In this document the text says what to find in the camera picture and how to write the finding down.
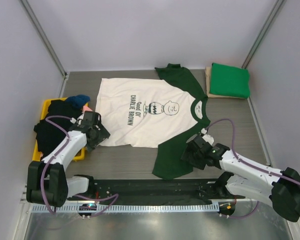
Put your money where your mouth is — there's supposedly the white and green raglan t-shirt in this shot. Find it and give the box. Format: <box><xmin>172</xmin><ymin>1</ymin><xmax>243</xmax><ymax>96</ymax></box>
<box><xmin>95</xmin><ymin>63</ymin><xmax>210</xmax><ymax>180</ymax></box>

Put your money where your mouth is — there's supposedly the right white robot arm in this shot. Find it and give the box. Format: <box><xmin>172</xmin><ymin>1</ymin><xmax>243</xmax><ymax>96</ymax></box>
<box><xmin>181</xmin><ymin>134</ymin><xmax>300</xmax><ymax>223</ymax></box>

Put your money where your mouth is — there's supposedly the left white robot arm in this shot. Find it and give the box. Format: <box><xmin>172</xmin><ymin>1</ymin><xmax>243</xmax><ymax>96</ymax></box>
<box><xmin>26</xmin><ymin>111</ymin><xmax>110</xmax><ymax>209</ymax></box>

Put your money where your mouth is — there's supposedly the blue garment in bin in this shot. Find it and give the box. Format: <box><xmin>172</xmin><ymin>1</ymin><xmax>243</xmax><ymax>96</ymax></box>
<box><xmin>65</xmin><ymin>94</ymin><xmax>91</xmax><ymax>109</ymax></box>

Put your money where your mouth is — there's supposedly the black t-shirt in bin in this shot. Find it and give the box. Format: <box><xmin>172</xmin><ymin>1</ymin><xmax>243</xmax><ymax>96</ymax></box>
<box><xmin>33</xmin><ymin>100</ymin><xmax>83</xmax><ymax>159</ymax></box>

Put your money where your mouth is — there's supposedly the yellow plastic bin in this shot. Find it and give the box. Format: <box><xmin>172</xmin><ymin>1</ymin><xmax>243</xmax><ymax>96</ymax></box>
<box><xmin>32</xmin><ymin>97</ymin><xmax>86</xmax><ymax>162</ymax></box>

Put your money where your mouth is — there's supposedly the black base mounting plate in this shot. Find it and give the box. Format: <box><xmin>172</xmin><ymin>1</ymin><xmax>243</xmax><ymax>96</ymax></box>
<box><xmin>81</xmin><ymin>178</ymin><xmax>236</xmax><ymax>206</ymax></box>

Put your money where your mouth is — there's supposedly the folded bright green t-shirt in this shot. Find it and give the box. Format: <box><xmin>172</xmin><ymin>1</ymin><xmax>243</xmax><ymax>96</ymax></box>
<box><xmin>210</xmin><ymin>62</ymin><xmax>250</xmax><ymax>99</ymax></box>

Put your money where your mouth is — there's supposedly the folded beige t-shirt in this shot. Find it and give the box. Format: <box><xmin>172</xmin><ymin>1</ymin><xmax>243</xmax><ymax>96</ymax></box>
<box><xmin>204</xmin><ymin>66</ymin><xmax>243</xmax><ymax>99</ymax></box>

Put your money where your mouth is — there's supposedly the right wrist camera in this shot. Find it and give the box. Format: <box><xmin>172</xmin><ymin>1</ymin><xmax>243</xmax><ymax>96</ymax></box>
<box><xmin>200</xmin><ymin>128</ymin><xmax>215</xmax><ymax>146</ymax></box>

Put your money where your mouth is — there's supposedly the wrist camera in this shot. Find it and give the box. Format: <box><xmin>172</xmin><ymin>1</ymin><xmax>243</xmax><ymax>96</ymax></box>
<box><xmin>70</xmin><ymin>117</ymin><xmax>77</xmax><ymax>124</ymax></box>
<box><xmin>200</xmin><ymin>128</ymin><xmax>215</xmax><ymax>146</ymax></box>

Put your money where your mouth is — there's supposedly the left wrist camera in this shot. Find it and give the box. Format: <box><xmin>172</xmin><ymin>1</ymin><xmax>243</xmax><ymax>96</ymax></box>
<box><xmin>70</xmin><ymin>117</ymin><xmax>77</xmax><ymax>124</ymax></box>

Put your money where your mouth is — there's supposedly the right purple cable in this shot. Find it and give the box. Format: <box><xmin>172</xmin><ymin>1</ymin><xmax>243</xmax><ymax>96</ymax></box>
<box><xmin>202</xmin><ymin>118</ymin><xmax>300</xmax><ymax>220</ymax></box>

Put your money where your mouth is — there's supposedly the purple cable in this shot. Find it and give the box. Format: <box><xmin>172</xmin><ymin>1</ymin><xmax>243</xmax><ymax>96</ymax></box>
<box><xmin>41</xmin><ymin>116</ymin><xmax>120</xmax><ymax>218</ymax></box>
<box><xmin>202</xmin><ymin>118</ymin><xmax>300</xmax><ymax>220</ymax></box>

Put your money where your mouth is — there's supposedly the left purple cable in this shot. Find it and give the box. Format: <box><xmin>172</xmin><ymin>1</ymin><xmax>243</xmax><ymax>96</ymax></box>
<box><xmin>41</xmin><ymin>116</ymin><xmax>120</xmax><ymax>218</ymax></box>

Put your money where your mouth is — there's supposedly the slotted cable duct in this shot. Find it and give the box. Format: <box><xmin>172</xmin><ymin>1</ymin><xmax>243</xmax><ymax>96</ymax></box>
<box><xmin>31</xmin><ymin>202</ymin><xmax>220</xmax><ymax>214</ymax></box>

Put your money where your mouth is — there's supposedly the aluminium extrusion rail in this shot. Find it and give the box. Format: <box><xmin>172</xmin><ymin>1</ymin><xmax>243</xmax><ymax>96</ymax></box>
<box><xmin>20</xmin><ymin>185</ymin><xmax>27</xmax><ymax>203</ymax></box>

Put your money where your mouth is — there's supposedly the left aluminium corner post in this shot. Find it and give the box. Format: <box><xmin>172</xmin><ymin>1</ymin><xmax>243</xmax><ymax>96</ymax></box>
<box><xmin>19</xmin><ymin>0</ymin><xmax>67</xmax><ymax>79</ymax></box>

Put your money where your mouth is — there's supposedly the aluminium corner post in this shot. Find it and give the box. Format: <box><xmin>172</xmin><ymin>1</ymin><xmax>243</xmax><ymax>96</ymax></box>
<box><xmin>241</xmin><ymin>0</ymin><xmax>287</xmax><ymax>69</ymax></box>
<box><xmin>19</xmin><ymin>0</ymin><xmax>67</xmax><ymax>79</ymax></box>

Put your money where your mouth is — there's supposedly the right aluminium corner post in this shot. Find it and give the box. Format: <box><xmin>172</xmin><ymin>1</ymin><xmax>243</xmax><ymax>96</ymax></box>
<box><xmin>241</xmin><ymin>0</ymin><xmax>287</xmax><ymax>69</ymax></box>

